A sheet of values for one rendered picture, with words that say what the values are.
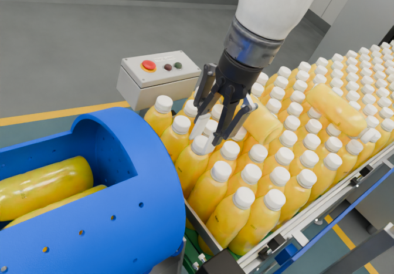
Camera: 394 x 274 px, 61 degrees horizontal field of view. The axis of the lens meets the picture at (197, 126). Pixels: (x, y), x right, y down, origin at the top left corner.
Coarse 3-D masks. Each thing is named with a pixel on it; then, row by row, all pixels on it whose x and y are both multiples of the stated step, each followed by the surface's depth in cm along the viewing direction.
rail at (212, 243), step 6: (186, 204) 75; (186, 210) 75; (192, 210) 74; (186, 216) 76; (192, 216) 74; (192, 222) 75; (198, 222) 73; (198, 228) 74; (204, 228) 72; (204, 234) 73; (210, 234) 72; (204, 240) 73; (210, 240) 71; (210, 246) 72; (216, 246) 70; (216, 252) 71
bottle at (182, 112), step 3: (180, 111) 83; (183, 111) 83; (177, 114) 84; (180, 114) 82; (183, 114) 82; (186, 114) 81; (189, 114) 81; (174, 117) 85; (189, 117) 82; (192, 117) 82; (192, 120) 82; (192, 123) 82; (192, 126) 82; (189, 129) 82; (192, 129) 83; (189, 132) 83; (189, 135) 84
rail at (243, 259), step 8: (392, 144) 123; (384, 152) 123; (368, 160) 111; (360, 168) 106; (352, 176) 104; (328, 192) 93; (320, 200) 90; (296, 216) 83; (288, 224) 80; (280, 232) 80; (264, 240) 75; (256, 248) 73; (248, 256) 71
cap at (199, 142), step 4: (196, 136) 72; (200, 136) 73; (204, 136) 73; (196, 140) 72; (200, 140) 72; (204, 140) 72; (192, 144) 72; (196, 144) 71; (200, 144) 71; (204, 144) 72; (196, 148) 71; (200, 148) 71; (200, 152) 72
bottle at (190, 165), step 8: (184, 152) 74; (192, 152) 73; (176, 160) 77; (184, 160) 73; (192, 160) 72; (200, 160) 73; (208, 160) 75; (176, 168) 76; (184, 168) 74; (192, 168) 73; (200, 168) 74; (184, 176) 75; (192, 176) 75; (184, 184) 77; (192, 184) 77; (184, 192) 79
